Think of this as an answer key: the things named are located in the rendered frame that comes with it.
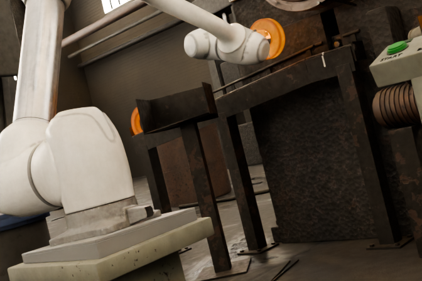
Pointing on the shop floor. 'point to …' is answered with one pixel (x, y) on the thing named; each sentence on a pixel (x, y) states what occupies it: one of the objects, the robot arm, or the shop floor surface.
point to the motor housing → (404, 147)
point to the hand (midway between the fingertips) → (264, 34)
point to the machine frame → (326, 113)
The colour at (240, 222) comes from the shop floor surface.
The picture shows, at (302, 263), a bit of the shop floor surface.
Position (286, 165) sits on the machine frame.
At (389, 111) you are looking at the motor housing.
